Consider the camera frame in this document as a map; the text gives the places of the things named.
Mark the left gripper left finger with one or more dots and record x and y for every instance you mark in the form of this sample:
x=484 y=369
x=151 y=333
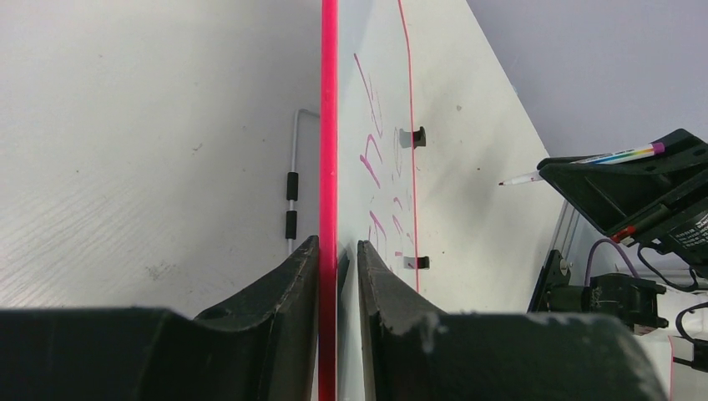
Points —
x=259 y=344

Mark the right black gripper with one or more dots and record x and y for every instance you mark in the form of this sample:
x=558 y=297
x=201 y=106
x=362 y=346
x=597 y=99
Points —
x=663 y=196

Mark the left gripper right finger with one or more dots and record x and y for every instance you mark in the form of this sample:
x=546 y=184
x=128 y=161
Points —
x=412 y=350

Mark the pink-framed whiteboard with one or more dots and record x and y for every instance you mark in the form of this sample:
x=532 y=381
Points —
x=367 y=174

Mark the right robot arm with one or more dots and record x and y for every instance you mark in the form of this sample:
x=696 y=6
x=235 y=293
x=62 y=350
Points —
x=643 y=305

